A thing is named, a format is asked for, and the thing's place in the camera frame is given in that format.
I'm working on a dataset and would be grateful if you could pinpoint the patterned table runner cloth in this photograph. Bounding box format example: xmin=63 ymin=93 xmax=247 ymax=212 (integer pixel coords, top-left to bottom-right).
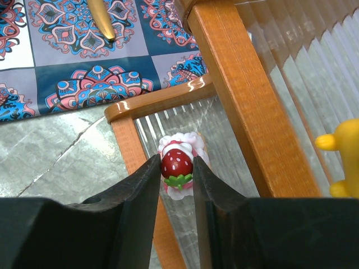
xmin=1 ymin=1 xmax=208 ymax=122

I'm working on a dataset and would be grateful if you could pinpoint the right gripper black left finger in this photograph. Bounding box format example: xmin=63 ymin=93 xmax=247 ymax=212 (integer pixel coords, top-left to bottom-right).
xmin=1 ymin=155 xmax=160 ymax=268

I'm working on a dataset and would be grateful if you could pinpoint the orange wooden two-tier shelf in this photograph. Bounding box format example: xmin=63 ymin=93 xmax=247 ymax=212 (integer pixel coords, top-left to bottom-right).
xmin=104 ymin=0 xmax=359 ymax=269

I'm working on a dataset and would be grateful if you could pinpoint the gold butter knife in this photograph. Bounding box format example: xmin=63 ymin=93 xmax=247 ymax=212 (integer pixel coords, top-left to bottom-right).
xmin=87 ymin=0 xmax=116 ymax=41

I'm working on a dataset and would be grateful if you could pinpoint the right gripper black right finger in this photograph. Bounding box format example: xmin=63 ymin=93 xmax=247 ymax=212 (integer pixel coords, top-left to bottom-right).
xmin=194 ymin=157 xmax=358 ymax=268

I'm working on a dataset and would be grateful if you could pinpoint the strawberry cake toy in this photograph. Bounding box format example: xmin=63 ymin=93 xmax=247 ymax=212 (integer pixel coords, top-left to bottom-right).
xmin=158 ymin=132 xmax=209 ymax=201

